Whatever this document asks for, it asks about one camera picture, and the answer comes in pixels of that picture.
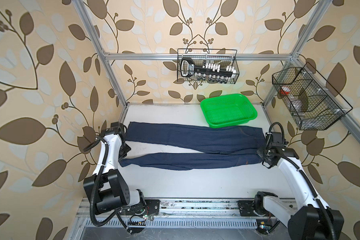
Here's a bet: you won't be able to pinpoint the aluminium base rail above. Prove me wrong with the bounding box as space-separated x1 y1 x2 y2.
67 196 301 240

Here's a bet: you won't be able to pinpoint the aluminium frame structure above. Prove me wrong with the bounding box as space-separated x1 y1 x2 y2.
72 1 360 144

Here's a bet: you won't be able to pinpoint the black wire basket wall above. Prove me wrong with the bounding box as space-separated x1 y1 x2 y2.
177 48 240 85
272 63 353 131

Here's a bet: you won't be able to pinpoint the red capped clear bottle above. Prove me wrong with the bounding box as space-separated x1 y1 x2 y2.
280 86 303 113

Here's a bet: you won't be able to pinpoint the dark blue denim trousers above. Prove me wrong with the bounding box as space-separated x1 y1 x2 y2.
120 122 266 171

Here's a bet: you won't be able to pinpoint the green perforated plastic basket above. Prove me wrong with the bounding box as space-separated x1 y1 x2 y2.
200 94 258 129

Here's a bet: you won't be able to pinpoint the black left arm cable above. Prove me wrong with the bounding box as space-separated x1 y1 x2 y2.
88 134 136 235

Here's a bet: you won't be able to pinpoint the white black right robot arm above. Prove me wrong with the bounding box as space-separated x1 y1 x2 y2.
253 131 344 240

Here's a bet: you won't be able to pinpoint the black handheld tool in basket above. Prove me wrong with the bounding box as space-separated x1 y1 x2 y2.
180 57 236 78

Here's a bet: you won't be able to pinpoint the black wire basket back wall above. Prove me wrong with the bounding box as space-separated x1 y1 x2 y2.
177 48 240 85

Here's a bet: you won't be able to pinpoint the black wire basket right wall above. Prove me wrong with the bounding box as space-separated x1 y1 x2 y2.
272 63 353 131

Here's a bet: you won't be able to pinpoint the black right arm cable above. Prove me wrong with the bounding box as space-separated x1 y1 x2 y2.
268 121 338 240

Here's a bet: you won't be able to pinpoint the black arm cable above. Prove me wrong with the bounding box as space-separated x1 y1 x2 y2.
88 134 136 235
268 121 338 240

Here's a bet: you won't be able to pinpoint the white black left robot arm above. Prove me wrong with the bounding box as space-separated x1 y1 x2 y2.
84 122 147 215

